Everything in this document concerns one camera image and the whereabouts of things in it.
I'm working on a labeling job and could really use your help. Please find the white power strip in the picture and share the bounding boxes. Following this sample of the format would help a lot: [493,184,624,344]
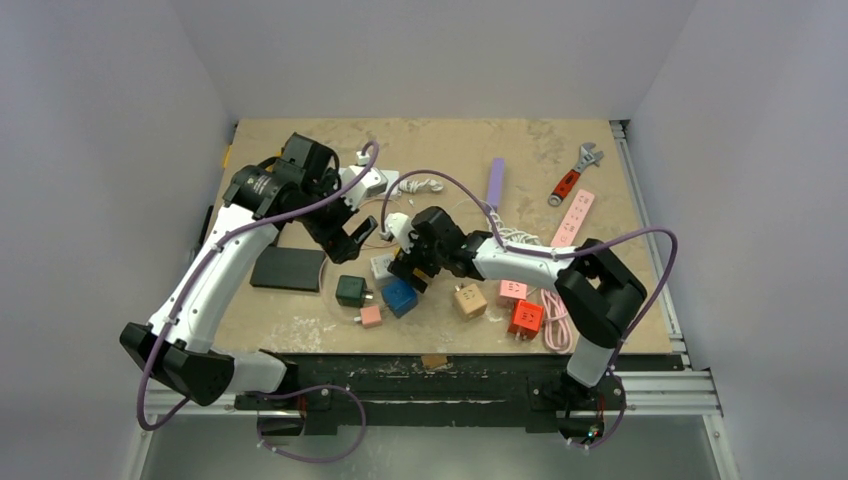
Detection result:
[380,169,402,198]

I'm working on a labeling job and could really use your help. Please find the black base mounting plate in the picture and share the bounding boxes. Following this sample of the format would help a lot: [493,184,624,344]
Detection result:
[234,354,684,437]

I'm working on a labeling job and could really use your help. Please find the pink coiled power cord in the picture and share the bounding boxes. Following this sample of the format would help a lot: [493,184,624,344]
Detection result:
[539,288,574,354]

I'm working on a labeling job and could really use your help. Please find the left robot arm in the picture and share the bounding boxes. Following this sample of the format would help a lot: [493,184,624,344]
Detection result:
[119,133,379,409]

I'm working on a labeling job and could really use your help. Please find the small pink USB charger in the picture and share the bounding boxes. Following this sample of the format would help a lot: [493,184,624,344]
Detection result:
[354,305,383,329]

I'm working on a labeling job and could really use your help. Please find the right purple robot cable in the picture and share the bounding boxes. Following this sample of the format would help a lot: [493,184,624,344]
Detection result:
[380,169,680,451]

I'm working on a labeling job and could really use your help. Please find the pink plug adapter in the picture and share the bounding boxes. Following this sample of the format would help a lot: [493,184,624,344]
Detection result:
[496,280,528,308]

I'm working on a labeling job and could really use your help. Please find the orange cube adapter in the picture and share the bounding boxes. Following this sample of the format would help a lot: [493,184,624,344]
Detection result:
[453,284,488,320]

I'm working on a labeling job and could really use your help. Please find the pink power strip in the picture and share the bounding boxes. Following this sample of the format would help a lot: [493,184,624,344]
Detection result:
[550,189,595,247]

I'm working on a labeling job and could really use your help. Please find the red cube adapter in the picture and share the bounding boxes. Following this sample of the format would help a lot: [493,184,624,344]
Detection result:
[507,300,545,340]

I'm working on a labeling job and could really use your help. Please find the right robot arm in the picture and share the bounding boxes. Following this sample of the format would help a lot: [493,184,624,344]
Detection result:
[382,207,648,407]

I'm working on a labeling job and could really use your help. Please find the purple socket base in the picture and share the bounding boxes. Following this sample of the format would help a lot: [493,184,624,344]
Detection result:
[486,158,505,212]

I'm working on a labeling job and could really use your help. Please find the white cube adapter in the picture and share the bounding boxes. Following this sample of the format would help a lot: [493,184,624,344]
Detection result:
[370,254,396,285]

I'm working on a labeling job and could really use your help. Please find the green cube adapter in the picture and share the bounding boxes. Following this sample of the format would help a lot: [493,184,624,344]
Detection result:
[335,275,373,308]

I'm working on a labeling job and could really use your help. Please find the red handled adjustable wrench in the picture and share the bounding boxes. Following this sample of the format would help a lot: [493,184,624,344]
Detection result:
[547,142,604,207]

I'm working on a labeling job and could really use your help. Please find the blue cube adapter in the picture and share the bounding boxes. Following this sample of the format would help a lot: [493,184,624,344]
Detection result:
[380,279,418,318]

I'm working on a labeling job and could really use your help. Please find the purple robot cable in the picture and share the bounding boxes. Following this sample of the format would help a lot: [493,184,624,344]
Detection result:
[135,140,382,463]
[380,169,680,451]

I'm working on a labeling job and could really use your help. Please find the aluminium frame rail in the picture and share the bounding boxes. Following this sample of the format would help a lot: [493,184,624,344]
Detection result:
[176,371,720,425]

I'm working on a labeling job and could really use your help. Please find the black box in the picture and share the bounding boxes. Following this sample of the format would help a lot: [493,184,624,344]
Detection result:
[249,246,326,292]

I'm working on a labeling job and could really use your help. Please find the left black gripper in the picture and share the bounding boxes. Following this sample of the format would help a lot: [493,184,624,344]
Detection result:
[298,168,376,262]

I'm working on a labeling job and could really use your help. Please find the yellow cube adapter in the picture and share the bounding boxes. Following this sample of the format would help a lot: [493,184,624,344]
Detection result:
[410,268,431,282]

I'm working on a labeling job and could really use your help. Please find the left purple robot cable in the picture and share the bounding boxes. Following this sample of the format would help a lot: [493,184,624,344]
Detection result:
[135,140,382,463]

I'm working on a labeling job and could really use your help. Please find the white coiled power cord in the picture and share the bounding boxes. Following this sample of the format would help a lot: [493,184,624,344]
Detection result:
[490,211,541,248]

